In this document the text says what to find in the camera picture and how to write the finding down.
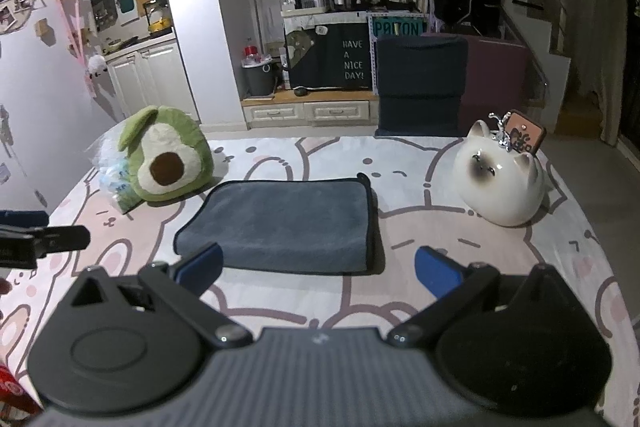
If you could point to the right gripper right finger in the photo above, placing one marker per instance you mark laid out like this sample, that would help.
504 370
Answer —
438 273

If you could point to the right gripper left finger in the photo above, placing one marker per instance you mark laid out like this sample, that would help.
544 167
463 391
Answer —
199 271

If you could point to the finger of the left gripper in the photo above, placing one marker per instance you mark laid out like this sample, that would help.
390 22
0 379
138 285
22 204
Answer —
21 248
24 219

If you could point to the grey microfiber towel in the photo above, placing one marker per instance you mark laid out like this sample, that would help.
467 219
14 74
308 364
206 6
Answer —
322 227

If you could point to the plastic bag of tissues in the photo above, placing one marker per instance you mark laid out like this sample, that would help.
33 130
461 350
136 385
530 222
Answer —
113 171

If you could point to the white ceramic cat figurine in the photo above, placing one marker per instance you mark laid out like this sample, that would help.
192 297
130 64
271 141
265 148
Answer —
502 185

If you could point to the green avocado plush toy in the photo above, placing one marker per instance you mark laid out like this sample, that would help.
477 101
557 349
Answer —
166 153

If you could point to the red box corner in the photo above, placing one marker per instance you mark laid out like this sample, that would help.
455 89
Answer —
16 405

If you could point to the orange card sign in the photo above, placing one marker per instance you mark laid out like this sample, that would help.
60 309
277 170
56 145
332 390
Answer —
525 135

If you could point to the white kitchen base cabinet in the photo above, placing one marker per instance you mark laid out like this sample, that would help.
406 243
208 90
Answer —
151 73

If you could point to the white drawer cabinet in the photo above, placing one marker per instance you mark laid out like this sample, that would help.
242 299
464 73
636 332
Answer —
315 109

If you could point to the dark blue chair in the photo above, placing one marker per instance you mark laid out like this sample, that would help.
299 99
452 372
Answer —
420 83

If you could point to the grey trash bin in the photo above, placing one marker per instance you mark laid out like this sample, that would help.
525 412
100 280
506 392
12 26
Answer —
260 78

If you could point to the black Have A Nice Day curtain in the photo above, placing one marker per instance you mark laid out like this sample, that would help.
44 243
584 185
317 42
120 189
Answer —
329 57

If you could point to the teal Paton sign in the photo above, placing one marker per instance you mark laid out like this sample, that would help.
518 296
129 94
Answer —
403 25

